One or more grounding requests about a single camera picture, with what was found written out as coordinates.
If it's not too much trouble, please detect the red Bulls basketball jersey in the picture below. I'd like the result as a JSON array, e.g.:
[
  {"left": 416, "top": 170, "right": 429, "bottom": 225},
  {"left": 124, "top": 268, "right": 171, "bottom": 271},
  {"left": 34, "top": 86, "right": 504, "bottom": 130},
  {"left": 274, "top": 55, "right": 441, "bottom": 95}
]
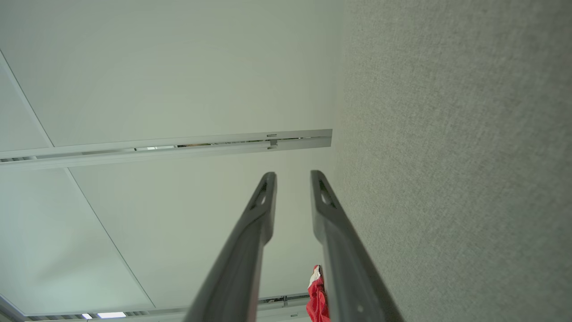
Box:
[{"left": 306, "top": 265, "right": 331, "bottom": 322}]

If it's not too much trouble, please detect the grey metal partition rail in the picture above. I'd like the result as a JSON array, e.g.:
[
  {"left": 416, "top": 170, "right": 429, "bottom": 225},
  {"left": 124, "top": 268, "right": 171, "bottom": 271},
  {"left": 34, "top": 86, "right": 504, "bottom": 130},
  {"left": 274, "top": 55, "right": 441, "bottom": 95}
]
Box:
[{"left": 0, "top": 129, "right": 333, "bottom": 171}]

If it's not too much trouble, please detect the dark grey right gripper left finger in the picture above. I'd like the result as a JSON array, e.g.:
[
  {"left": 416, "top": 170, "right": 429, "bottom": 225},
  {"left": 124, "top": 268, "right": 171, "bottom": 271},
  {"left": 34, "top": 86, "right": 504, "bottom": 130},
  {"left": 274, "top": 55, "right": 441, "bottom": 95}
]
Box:
[{"left": 185, "top": 172, "right": 278, "bottom": 322}]

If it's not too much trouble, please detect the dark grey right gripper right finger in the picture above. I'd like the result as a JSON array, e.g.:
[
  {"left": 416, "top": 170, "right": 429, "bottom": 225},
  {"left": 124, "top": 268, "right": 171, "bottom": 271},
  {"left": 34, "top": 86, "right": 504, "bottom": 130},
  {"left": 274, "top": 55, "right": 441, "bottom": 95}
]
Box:
[{"left": 310, "top": 169, "right": 405, "bottom": 322}]

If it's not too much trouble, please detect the grey fabric sofa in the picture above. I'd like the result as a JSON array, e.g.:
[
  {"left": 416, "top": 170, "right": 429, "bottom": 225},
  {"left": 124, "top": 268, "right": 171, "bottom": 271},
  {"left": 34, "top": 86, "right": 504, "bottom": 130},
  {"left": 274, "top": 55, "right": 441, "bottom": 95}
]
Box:
[{"left": 333, "top": 0, "right": 572, "bottom": 322}]

